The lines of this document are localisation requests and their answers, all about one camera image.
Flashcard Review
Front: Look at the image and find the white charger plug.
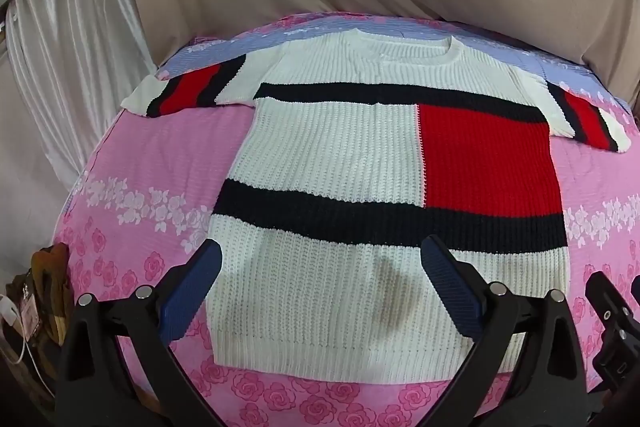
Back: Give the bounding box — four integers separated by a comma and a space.
0, 294, 19, 326

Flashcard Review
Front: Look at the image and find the white charger cable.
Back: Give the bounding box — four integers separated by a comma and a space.
0, 322, 57, 401

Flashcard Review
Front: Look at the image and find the white red navy knit sweater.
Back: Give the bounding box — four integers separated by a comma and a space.
121, 28, 632, 384

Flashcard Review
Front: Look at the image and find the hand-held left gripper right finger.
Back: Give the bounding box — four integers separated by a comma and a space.
420, 234, 589, 427

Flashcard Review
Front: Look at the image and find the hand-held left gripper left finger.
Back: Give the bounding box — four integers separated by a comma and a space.
55, 238, 236, 427

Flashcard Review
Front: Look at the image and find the pink floral bedsheet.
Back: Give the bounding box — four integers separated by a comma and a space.
52, 9, 640, 427

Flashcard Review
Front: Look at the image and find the white satin curtain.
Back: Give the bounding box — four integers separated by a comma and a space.
2, 0, 159, 279

